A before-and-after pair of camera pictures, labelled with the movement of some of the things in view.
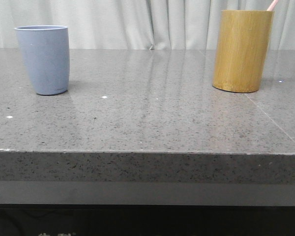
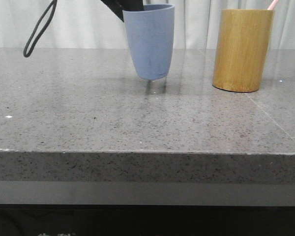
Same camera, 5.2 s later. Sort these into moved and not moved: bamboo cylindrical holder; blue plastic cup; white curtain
Moved: blue plastic cup
Not moved: white curtain; bamboo cylindrical holder
